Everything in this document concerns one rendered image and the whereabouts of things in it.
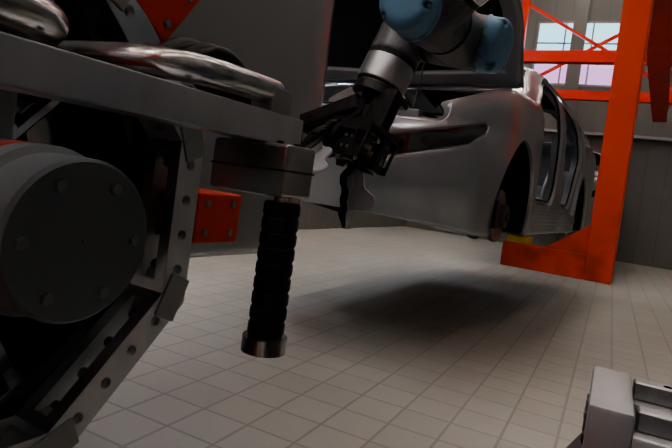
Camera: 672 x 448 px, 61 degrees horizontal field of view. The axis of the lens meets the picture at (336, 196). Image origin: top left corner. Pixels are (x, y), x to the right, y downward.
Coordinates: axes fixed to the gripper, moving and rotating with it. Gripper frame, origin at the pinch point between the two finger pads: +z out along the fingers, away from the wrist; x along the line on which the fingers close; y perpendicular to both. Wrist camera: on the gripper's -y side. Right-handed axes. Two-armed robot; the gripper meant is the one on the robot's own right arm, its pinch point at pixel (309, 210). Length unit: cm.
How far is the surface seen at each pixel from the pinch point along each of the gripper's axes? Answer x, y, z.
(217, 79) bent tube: -32.2, 15.9, -3.9
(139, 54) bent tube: -37.8, 13.1, -2.6
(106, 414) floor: 68, -117, 86
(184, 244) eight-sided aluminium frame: -13.9, -3.8, 11.5
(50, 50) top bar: -46, 20, 2
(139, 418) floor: 75, -109, 82
